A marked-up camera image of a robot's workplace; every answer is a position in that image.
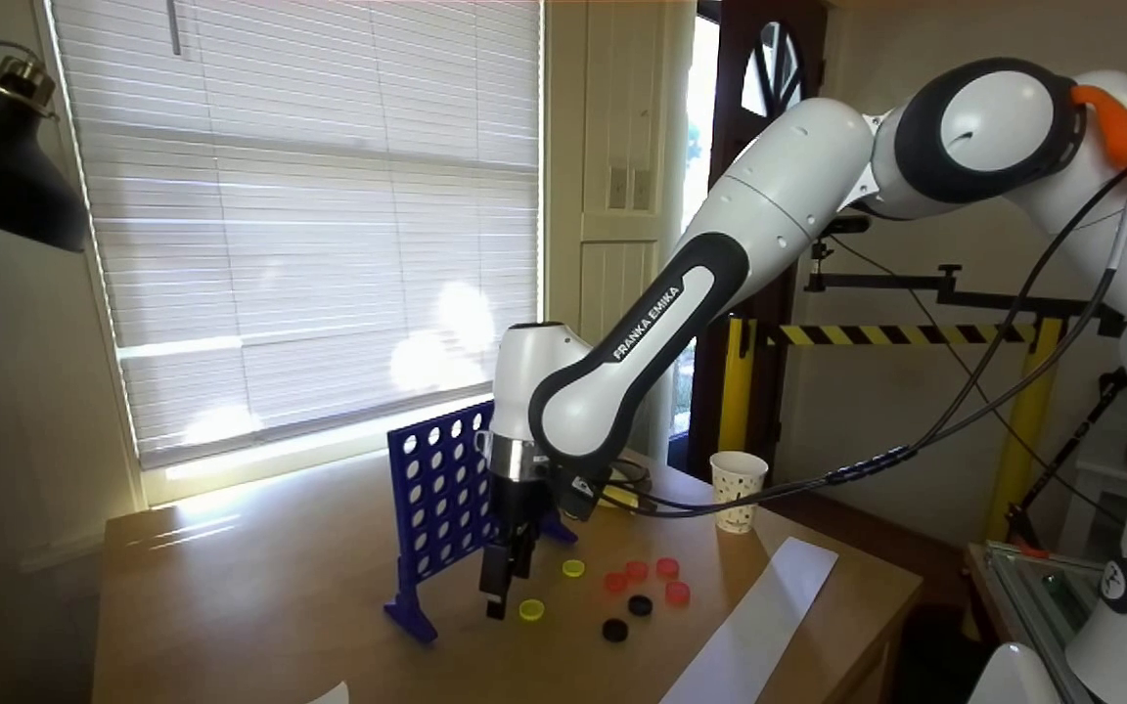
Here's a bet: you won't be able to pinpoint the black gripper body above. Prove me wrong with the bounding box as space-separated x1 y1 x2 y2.
490 471 557 559

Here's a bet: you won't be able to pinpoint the blue perforated game grid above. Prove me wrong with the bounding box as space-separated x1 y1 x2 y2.
381 394 580 649

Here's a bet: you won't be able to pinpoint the pale yellowish box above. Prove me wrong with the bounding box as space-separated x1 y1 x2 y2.
596 475 657 516

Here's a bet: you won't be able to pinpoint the white paper cup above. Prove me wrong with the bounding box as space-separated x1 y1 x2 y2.
708 444 769 538

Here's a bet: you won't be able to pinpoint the long white paper strip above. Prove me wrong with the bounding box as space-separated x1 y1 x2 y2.
657 534 840 704

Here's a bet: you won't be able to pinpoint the white window blinds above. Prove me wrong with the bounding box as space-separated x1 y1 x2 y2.
48 0 549 462

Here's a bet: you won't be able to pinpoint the yellow black striped barrier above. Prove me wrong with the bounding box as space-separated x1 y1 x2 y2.
714 311 1073 546

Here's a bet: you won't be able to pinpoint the dark wooden door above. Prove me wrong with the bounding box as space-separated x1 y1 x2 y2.
698 0 834 482

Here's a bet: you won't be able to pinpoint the black floor lamp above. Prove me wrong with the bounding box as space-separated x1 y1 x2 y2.
0 35 94 254

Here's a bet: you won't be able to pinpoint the wall switch panel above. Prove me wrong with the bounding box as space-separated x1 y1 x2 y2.
602 160 657 213

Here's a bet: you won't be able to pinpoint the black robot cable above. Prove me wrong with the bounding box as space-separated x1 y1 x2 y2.
613 152 1127 521

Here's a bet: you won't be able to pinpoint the metal frame rack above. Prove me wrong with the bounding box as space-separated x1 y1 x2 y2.
962 534 1106 657

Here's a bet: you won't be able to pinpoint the black camera stand bar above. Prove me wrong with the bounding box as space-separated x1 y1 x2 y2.
801 263 1127 344

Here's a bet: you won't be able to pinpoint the orange cable clip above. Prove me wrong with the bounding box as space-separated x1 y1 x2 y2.
1068 82 1127 178

